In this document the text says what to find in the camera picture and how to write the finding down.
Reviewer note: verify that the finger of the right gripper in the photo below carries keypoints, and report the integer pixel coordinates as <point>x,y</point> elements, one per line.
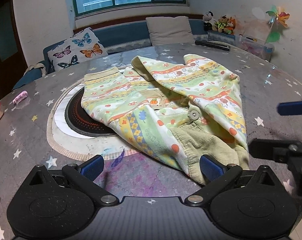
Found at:
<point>290,108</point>
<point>276,150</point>

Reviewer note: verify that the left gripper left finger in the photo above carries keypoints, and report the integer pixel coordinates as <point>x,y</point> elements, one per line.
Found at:
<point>82,177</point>

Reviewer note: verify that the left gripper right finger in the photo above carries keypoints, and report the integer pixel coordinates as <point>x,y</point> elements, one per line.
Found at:
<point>221,178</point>

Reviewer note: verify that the colourful patterned child's jacket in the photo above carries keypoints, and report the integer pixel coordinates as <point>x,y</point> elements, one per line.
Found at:
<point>175,113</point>

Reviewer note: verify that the black round induction cooktop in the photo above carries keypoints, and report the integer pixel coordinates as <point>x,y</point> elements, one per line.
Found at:
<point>79,121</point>

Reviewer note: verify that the clear plastic toy box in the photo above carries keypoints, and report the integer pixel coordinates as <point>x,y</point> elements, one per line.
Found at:
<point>255,46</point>

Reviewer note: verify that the colourful pinwheel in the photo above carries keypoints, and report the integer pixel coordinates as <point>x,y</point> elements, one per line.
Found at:
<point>277,22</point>

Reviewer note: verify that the small pink toy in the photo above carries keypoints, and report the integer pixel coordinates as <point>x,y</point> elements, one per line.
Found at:
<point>20,97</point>

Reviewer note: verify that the black remote control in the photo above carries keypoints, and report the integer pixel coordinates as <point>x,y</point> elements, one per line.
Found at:
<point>213,45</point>

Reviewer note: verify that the orange fox plush toy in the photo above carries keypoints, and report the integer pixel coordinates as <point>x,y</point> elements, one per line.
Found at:
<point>230,27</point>

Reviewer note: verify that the brown bear plush toy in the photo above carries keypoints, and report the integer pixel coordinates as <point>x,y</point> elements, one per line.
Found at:
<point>220,24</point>

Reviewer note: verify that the blue sofa bench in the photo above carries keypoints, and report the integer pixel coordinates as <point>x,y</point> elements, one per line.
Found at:
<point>123,37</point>

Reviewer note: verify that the black and white plush toy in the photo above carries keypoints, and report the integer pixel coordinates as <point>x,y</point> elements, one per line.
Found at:
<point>207,17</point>

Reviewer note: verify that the butterfly print pillow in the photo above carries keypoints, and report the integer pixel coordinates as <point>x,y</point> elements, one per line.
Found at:
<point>79,48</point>

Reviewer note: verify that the beige cushion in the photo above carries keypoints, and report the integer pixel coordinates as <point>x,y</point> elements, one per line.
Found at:
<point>169,30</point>

